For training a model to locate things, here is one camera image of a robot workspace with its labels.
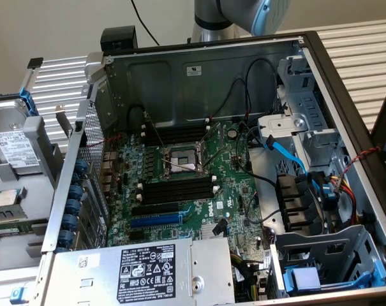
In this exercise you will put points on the black plastic fan shroud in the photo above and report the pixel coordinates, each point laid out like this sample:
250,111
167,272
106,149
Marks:
294,197

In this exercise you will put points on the round coin battery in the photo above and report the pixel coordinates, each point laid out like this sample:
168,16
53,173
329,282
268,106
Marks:
233,133

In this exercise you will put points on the blue disk bracket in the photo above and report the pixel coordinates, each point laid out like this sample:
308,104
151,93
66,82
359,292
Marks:
28,102

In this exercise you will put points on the silver CPU chip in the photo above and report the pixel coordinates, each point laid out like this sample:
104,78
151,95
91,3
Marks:
7,197

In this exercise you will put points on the long black expansion slot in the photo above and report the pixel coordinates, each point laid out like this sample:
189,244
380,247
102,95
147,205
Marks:
154,208

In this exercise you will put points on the open metal PC case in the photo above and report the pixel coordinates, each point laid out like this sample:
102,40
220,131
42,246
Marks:
154,92

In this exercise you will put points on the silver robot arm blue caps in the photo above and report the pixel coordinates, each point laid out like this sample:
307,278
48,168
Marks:
231,12

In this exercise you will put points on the blue expansion slot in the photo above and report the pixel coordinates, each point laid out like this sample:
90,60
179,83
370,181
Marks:
154,220

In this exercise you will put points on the grey parts rack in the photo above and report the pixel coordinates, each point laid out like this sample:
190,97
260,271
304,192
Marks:
36,191

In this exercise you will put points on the grey metal disk bay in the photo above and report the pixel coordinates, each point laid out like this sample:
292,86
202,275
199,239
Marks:
323,242

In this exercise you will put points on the small silver heatsink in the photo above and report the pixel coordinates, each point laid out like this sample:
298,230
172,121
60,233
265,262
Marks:
207,232

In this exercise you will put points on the blue slot retainer row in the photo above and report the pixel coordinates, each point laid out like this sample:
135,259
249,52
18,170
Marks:
74,192

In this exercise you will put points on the green Dell motherboard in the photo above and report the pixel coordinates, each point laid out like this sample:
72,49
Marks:
231,178

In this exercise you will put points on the blue disk tray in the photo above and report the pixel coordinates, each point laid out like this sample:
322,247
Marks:
304,277

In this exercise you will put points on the silver corner clamp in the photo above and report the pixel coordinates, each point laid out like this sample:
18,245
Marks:
93,67

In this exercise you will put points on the silver hard disk white label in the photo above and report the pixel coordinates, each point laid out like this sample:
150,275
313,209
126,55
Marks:
14,150

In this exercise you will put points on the short black expansion slot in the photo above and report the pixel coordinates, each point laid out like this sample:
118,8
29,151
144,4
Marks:
136,235

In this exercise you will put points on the silver CPU socket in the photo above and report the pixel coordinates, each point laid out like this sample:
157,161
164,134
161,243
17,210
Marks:
180,159

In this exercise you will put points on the black clamp block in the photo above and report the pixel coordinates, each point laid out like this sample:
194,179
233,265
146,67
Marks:
35,62

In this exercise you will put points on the black box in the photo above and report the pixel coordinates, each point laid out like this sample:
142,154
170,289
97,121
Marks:
116,36

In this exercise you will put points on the silver power supply unit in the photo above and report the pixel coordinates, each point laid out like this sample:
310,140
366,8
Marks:
93,280

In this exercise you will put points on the blue plastic latch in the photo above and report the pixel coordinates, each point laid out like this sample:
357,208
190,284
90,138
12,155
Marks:
17,294

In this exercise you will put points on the white case sticker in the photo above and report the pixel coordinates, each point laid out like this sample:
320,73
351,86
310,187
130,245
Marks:
194,70

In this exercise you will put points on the metal stop bracket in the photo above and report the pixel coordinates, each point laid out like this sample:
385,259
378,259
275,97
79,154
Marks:
63,122

